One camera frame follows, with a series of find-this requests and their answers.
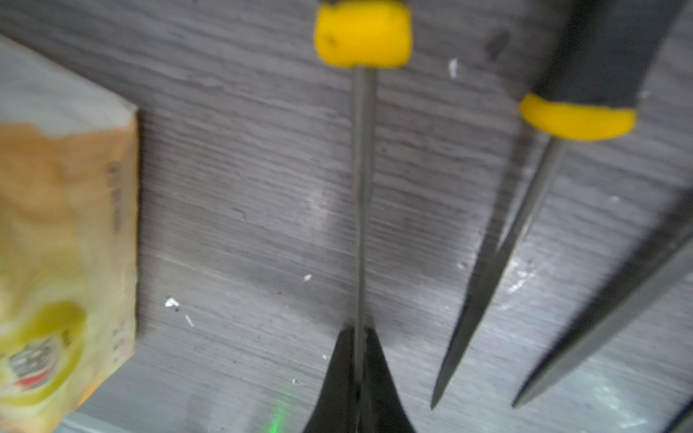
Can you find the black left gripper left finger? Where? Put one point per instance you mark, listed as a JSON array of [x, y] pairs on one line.
[[336, 407]]

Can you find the yellow sponge pad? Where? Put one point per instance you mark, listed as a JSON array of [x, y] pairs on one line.
[[69, 234]]

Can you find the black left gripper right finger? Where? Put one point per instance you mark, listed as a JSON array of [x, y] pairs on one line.
[[380, 407]]

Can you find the file with yellow handle nine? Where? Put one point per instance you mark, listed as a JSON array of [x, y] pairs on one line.
[[588, 92]]

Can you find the file with yellow handle eight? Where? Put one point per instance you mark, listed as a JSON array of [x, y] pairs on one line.
[[365, 37]]

